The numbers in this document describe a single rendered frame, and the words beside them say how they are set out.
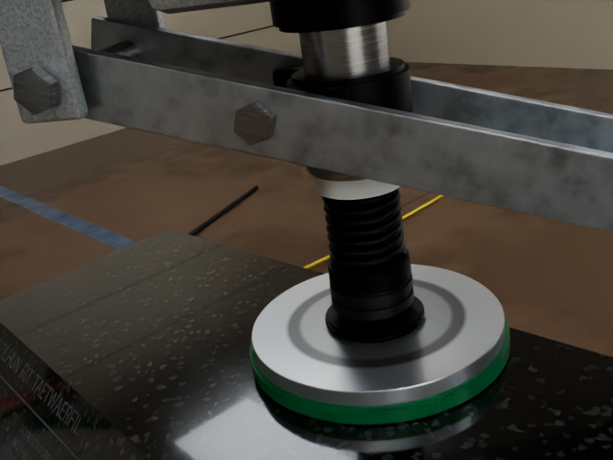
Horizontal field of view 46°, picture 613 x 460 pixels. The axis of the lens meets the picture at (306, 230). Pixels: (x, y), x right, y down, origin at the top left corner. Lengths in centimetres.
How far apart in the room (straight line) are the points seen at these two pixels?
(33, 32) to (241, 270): 38
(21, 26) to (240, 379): 32
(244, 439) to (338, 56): 28
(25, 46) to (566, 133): 41
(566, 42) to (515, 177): 548
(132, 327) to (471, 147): 40
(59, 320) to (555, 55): 547
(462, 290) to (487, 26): 571
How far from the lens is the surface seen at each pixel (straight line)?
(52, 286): 89
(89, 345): 73
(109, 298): 82
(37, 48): 54
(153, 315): 76
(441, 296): 65
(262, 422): 57
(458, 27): 649
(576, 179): 50
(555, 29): 600
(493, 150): 49
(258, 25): 658
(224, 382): 62
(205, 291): 78
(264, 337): 62
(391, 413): 54
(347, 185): 54
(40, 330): 79
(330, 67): 52
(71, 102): 54
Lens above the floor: 120
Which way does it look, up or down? 22 degrees down
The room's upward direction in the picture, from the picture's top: 8 degrees counter-clockwise
